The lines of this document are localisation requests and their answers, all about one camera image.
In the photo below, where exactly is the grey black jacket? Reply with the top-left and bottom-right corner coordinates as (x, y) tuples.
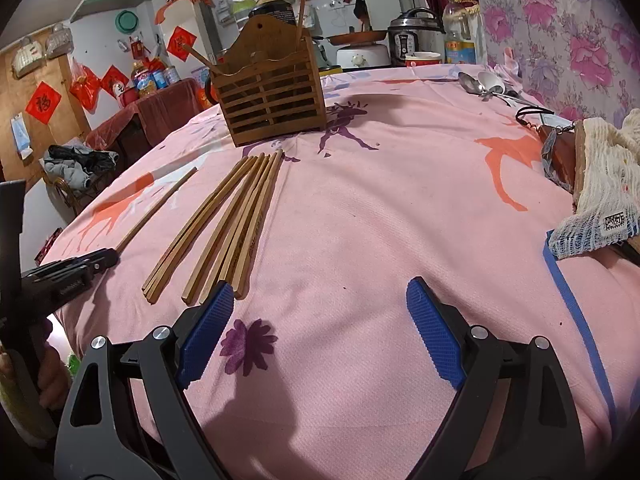
(42, 144), (121, 188)

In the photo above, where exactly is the orange cloth cover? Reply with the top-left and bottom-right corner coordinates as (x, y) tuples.
(154, 0), (217, 24)

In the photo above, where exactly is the dark sauce bottle yellow cap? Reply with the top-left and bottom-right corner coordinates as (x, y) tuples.
(247, 0), (297, 29)

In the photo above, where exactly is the metal ladle spoon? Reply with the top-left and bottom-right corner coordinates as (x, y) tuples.
(457, 71), (496, 98)

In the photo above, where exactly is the red and white bowl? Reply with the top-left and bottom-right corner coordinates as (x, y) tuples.
(404, 51), (444, 68)

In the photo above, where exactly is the wicker chair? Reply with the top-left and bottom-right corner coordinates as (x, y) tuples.
(40, 167), (101, 217)

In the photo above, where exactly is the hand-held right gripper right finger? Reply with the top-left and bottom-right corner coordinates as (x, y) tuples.
(406, 276), (586, 480)

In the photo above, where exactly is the pink printed tablecloth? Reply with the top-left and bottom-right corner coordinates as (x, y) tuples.
(37, 62), (640, 480)

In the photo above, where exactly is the white refrigerator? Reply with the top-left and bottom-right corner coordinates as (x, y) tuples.
(192, 2), (219, 82)

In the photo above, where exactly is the red plastic bag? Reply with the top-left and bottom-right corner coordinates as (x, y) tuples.
(70, 59), (104, 109)

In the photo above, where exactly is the red diamond paper decoration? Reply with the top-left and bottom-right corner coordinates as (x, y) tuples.
(100, 65), (130, 97)
(166, 26), (197, 64)
(25, 80), (62, 124)

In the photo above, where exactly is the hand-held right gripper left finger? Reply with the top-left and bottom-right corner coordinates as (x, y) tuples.
(54, 280), (236, 480)

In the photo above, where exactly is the floral plastic wall sheet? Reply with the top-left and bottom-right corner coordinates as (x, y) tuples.
(470, 0), (640, 126)

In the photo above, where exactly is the white square case with cord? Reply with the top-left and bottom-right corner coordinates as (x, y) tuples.
(515, 106), (581, 136)

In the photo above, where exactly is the brown wooden board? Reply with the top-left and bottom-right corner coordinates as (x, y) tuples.
(539, 125), (587, 197)

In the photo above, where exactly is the person's left hand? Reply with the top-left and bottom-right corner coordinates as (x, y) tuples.
(35, 312), (73, 411)

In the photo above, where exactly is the slim metal spoon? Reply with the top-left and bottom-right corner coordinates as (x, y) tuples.
(482, 87), (538, 108)

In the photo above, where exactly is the brown frying pan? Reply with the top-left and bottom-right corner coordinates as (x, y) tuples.
(327, 29), (389, 47)

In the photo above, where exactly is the white gauze cloth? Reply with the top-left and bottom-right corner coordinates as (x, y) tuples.
(547, 109), (640, 262)

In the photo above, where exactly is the clear oil bottle yellow label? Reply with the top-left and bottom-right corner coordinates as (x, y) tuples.
(444, 0), (479, 65)

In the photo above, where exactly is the blue white hanging pouch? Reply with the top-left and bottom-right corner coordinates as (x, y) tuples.
(11, 114), (34, 159)

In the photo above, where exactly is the long wooden chopstick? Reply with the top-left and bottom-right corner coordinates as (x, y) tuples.
(296, 0), (309, 48)
(180, 43), (223, 76)
(115, 166), (199, 256)

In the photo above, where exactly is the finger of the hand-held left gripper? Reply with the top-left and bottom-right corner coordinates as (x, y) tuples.
(20, 247), (121, 313)

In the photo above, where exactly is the wooden slatted chopstick holder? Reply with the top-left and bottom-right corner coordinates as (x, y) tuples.
(211, 16), (329, 149)

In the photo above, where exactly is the black silver pressure cooker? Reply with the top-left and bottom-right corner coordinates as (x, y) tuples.
(389, 7), (446, 67)

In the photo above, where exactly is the table with red cloth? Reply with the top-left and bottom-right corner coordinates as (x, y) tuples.
(86, 77), (213, 162)

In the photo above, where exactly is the white electric cooker base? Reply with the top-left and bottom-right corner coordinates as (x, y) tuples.
(336, 44), (391, 69)

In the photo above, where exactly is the bunch of wooden chopsticks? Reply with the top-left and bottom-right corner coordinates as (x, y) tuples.
(141, 150), (286, 307)

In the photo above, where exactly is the woven hanging bag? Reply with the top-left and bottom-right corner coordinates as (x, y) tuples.
(12, 35), (46, 79)
(46, 22), (74, 59)

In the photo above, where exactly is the yellow cooking oil jug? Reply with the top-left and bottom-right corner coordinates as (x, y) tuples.
(131, 60), (156, 99)

